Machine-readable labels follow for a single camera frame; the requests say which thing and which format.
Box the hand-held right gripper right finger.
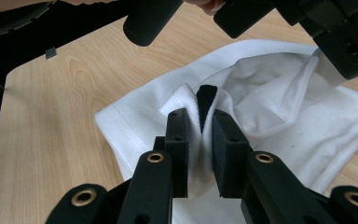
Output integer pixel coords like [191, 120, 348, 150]
[212, 109, 251, 199]

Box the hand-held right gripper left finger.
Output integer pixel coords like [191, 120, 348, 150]
[164, 107, 190, 199]

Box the grey tape piece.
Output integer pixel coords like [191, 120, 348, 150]
[45, 47, 58, 60]

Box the white printed tank top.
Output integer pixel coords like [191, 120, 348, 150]
[94, 38, 358, 224]

